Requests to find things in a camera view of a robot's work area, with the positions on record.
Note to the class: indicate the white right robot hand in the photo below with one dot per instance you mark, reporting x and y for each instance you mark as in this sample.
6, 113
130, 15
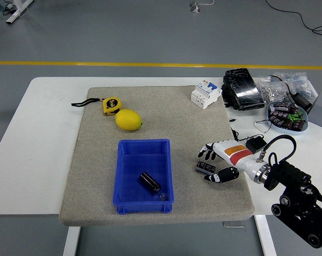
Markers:
238, 156

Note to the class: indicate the dark cylindrical battery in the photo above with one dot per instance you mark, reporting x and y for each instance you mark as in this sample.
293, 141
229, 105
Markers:
150, 183
204, 167

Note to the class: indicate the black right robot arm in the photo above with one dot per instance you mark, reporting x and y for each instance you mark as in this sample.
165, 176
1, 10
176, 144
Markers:
289, 173

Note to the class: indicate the blue plastic box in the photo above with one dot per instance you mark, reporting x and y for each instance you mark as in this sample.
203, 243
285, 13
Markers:
128, 173

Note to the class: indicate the grey-brown mat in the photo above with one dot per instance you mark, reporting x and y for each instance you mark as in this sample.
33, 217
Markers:
176, 128

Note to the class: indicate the light blue parts bowl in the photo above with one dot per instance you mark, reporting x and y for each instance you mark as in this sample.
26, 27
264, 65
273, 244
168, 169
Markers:
301, 129

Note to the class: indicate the white circuit breaker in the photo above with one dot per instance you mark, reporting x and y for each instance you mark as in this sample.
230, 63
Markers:
203, 96

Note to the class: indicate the glossy black device case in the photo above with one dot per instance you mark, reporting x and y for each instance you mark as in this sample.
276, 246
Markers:
243, 85

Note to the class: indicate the clear bag of nuts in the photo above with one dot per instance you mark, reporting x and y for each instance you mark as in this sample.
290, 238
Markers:
271, 92

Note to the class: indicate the black power adapter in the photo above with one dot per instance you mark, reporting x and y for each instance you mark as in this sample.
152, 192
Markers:
302, 100

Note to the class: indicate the white table leg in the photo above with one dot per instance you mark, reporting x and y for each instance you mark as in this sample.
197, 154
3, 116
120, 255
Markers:
266, 237
71, 242

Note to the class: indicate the small clear wrapper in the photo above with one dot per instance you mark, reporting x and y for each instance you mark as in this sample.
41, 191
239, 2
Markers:
162, 196

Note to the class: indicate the clear bag of screws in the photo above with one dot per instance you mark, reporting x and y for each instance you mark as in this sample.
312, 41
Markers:
301, 82

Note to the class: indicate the yellow lemon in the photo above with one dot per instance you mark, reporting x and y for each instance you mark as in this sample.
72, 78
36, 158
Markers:
128, 120

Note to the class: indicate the yellow tape measure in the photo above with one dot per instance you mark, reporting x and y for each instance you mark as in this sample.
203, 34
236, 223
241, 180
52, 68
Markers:
111, 105

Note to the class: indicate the clear bracket under table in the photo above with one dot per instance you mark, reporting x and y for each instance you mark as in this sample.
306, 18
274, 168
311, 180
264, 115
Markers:
231, 226

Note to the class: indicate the white background table frame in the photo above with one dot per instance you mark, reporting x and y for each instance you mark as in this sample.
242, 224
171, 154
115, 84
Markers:
15, 14

